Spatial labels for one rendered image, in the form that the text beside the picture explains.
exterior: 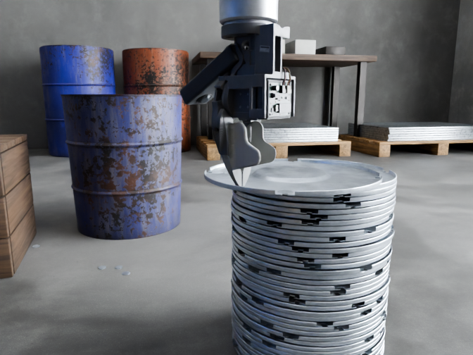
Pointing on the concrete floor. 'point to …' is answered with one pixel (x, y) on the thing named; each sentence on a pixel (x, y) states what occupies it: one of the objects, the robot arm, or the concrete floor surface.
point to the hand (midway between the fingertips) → (236, 177)
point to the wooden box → (15, 203)
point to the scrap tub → (124, 163)
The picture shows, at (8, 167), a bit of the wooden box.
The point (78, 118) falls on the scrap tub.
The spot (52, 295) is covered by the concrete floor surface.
